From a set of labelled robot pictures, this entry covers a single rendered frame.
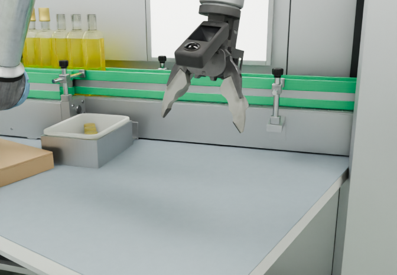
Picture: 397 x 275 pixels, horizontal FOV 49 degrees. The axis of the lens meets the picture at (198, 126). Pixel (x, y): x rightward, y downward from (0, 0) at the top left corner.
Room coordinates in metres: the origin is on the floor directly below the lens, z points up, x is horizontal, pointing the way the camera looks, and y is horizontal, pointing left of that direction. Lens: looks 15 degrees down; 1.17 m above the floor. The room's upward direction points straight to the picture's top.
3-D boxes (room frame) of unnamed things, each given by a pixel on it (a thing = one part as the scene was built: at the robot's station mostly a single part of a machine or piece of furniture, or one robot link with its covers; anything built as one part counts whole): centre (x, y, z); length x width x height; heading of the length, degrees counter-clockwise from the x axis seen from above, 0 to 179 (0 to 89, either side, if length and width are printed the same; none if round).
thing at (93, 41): (1.46, 0.35, 0.99); 0.06 x 0.06 x 0.21; 75
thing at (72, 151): (1.24, 0.31, 0.79); 0.27 x 0.17 x 0.08; 164
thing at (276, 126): (1.16, -0.21, 0.90); 0.17 x 0.05 x 0.23; 164
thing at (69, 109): (1.36, 0.40, 0.85); 0.09 x 0.04 x 0.07; 164
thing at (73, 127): (1.21, 0.32, 0.80); 0.22 x 0.17 x 0.09; 164
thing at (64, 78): (1.34, 0.40, 0.95); 0.17 x 0.03 x 0.12; 164
